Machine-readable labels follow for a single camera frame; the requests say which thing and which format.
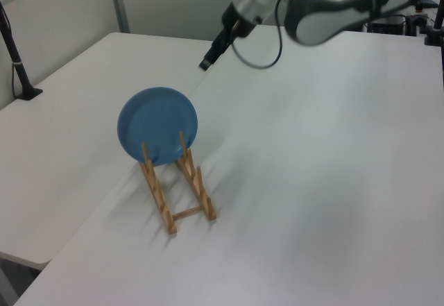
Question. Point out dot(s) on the blue round plate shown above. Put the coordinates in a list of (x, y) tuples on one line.
[(156, 122)]

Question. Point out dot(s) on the black electronics box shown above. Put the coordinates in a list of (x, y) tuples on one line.
[(385, 26)]

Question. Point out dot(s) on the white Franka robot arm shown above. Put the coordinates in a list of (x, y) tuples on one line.
[(322, 25)]

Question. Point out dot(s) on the wooden plate rack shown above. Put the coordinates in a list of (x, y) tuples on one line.
[(163, 206)]

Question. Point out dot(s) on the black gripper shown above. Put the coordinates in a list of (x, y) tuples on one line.
[(228, 16)]

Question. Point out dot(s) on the black pole with table clamp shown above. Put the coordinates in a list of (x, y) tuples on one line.
[(433, 37)]

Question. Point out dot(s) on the small grey electronic device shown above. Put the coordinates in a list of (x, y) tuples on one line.
[(416, 19)]

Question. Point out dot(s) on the black keyboard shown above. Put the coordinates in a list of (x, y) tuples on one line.
[(428, 5)]

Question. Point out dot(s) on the black pole with white tape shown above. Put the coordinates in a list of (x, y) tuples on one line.
[(30, 93)]

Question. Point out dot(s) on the grey partition post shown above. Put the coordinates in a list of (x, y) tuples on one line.
[(119, 4)]

